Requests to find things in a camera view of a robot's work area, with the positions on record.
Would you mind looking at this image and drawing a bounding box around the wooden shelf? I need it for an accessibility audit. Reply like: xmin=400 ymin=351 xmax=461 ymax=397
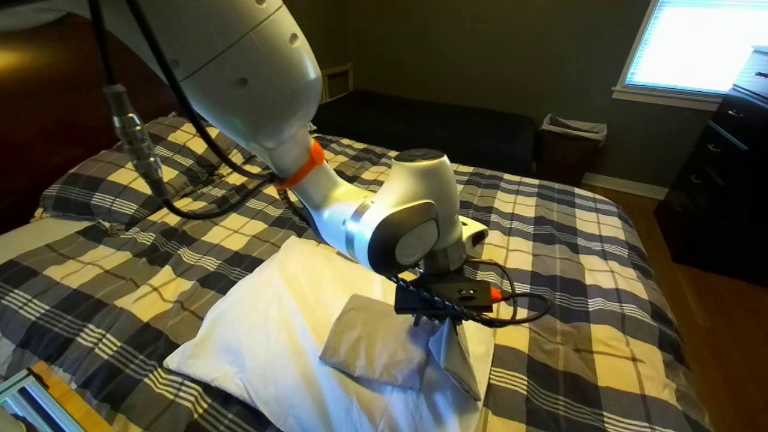
xmin=319 ymin=59 xmax=356 ymax=103

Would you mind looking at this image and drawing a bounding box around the dark wooden headboard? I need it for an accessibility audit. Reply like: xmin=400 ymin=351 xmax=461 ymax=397
xmin=0 ymin=9 xmax=184 ymax=235

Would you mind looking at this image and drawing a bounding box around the bright window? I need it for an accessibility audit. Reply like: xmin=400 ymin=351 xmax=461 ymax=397
xmin=613 ymin=0 xmax=768 ymax=113

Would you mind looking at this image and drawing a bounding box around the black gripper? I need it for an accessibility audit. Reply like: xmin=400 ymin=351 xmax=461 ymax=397
xmin=392 ymin=272 xmax=500 ymax=327

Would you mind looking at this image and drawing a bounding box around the white bed sheet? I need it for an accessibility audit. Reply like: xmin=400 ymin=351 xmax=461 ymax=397
xmin=0 ymin=213 xmax=96 ymax=266

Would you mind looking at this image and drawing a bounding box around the white pillow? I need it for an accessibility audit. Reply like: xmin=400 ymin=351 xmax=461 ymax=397
xmin=164 ymin=235 xmax=497 ymax=432

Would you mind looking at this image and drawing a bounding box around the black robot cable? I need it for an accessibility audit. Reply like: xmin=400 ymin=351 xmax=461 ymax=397
xmin=85 ymin=0 xmax=283 ymax=223

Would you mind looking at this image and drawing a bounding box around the thin black camera cable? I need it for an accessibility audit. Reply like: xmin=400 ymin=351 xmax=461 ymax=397
xmin=458 ymin=260 xmax=554 ymax=328

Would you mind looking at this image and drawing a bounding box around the plaid pillow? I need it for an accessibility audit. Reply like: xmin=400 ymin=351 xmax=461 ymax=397
xmin=40 ymin=115 xmax=278 ymax=231

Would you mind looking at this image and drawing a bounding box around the black futon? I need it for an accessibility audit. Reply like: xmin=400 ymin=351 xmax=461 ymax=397
xmin=313 ymin=87 xmax=541 ymax=177

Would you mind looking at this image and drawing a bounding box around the black dresser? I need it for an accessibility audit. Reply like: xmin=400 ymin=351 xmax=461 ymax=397
xmin=654 ymin=45 xmax=768 ymax=289

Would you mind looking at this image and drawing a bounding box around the plaid yellow grey comforter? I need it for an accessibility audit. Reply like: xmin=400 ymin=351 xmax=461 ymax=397
xmin=0 ymin=129 xmax=716 ymax=432

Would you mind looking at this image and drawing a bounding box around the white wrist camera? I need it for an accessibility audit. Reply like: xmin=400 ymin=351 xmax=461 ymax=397
xmin=454 ymin=213 xmax=492 ymax=253

